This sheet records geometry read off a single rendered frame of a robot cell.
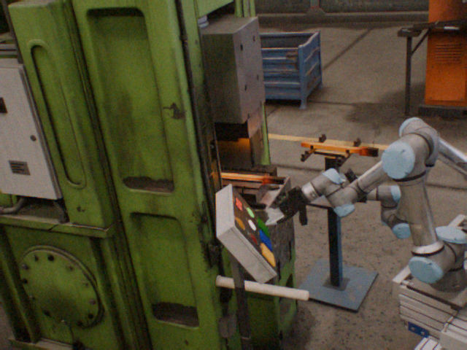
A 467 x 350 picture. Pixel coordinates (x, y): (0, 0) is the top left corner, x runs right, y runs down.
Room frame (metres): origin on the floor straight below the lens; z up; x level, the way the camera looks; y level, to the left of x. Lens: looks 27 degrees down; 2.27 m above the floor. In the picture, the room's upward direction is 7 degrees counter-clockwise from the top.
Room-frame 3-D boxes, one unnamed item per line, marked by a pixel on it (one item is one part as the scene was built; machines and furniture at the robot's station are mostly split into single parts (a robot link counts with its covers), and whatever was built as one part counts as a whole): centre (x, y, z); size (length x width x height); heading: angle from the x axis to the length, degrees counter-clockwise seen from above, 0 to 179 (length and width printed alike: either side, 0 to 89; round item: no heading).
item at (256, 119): (2.55, 0.04, 1.32); 0.42 x 0.20 x 0.10; 64
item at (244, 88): (2.58, 0.02, 1.56); 0.42 x 0.39 x 0.40; 64
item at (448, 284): (1.76, -0.79, 0.87); 0.15 x 0.15 x 0.10
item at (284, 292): (2.10, -0.08, 0.62); 0.44 x 0.05 x 0.05; 64
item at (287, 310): (2.60, 0.02, 0.23); 0.55 x 0.37 x 0.47; 64
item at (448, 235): (1.75, -0.78, 0.98); 0.13 x 0.12 x 0.14; 132
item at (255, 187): (2.55, 0.04, 0.96); 0.42 x 0.20 x 0.09; 64
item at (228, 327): (2.18, 0.12, 0.36); 0.09 x 0.07 x 0.12; 154
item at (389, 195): (2.21, -0.70, 0.98); 0.11 x 0.08 x 0.09; 64
